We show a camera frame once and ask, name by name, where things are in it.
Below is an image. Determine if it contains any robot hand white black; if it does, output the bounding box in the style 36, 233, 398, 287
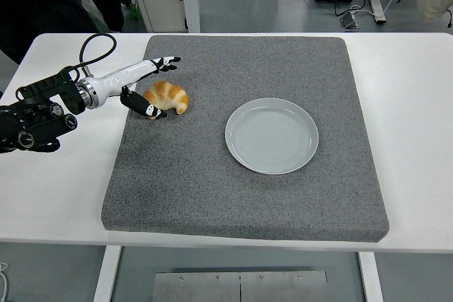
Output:
90, 55, 182, 120

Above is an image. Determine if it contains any croissant bread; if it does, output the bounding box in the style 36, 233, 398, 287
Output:
142, 80, 190, 116

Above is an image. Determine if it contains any round grey plate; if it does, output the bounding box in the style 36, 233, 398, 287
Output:
224, 97, 320, 175

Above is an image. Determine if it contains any grey foam mat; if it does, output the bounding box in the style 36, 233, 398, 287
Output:
101, 35, 391, 243

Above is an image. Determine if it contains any white table leg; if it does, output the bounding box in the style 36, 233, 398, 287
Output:
357, 251, 385, 302
92, 245, 123, 302

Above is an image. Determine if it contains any grey power adapter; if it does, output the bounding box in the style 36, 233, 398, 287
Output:
339, 11, 361, 30

